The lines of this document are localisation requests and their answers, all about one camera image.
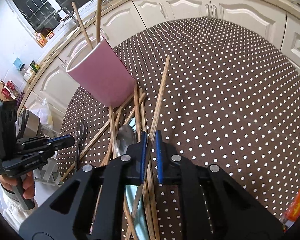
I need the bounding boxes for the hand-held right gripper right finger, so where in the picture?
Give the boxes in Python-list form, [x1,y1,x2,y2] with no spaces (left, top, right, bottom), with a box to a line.
[155,130,284,240]

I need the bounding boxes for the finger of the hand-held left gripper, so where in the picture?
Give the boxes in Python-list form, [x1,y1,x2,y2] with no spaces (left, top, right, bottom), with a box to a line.
[47,138,76,155]
[17,135,75,147]

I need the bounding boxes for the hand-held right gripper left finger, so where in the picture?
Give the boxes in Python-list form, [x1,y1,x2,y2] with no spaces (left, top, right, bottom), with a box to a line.
[19,131,150,240]

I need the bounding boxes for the bunch of wooden chopsticks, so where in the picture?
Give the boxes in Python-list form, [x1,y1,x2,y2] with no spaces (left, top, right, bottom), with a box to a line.
[60,85,157,240]

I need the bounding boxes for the pink cup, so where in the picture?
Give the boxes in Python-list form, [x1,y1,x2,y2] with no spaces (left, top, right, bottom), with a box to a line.
[66,35,137,108]

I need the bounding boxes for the person's left forearm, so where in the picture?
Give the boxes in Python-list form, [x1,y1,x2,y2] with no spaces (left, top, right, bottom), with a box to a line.
[0,187,40,233]

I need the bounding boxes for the person's left hand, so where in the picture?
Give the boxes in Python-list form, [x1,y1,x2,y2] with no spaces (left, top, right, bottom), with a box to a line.
[0,171,36,201]

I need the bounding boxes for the dark metal fork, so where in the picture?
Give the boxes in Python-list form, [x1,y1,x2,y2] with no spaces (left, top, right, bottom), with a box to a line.
[74,122,87,170]

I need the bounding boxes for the metal spoon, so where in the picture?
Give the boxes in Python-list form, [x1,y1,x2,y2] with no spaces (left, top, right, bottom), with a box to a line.
[115,124,138,159]

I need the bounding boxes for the silver metal bin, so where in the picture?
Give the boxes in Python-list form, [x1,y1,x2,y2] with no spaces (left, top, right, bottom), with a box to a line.
[16,109,41,140]

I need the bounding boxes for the white plastic bag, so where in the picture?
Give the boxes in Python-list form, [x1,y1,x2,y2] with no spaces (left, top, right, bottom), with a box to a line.
[30,98,53,127]

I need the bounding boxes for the grey step stool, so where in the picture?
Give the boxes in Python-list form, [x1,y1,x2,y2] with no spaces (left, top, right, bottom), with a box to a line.
[34,125,63,187]

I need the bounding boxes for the red plastic containers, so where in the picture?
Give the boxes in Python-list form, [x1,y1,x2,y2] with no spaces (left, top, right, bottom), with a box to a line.
[1,79,17,98]

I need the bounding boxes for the white jar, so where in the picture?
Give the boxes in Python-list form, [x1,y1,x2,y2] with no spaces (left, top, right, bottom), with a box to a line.
[23,67,37,83]

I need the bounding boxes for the brown polka dot tablecloth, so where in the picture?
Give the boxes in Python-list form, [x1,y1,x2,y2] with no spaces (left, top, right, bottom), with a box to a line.
[56,16,300,240]

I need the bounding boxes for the metal sink faucet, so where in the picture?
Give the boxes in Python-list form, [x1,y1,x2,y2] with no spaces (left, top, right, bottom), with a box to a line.
[54,7,75,23]

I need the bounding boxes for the kitchen window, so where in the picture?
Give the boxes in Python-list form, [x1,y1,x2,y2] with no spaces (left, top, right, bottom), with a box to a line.
[7,0,92,32]

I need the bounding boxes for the orange snack packet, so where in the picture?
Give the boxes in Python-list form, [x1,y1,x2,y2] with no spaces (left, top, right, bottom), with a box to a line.
[282,177,300,228]

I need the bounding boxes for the cream lower kitchen cabinets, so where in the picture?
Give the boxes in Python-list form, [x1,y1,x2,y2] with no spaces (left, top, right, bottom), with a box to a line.
[17,0,300,140]

